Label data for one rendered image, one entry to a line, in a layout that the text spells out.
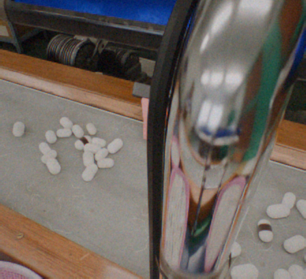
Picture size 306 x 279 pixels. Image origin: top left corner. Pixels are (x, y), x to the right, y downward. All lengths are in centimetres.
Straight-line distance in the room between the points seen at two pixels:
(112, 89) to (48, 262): 42
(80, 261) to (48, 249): 5
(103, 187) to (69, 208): 7
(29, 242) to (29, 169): 17
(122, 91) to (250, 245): 43
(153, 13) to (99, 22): 4
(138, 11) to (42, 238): 33
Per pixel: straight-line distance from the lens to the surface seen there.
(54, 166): 52
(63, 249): 41
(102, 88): 69
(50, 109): 69
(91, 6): 22
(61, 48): 90
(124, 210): 46
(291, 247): 45
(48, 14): 25
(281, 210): 47
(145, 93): 51
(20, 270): 42
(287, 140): 59
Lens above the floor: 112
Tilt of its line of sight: 40 degrees down
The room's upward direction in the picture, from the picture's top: straight up
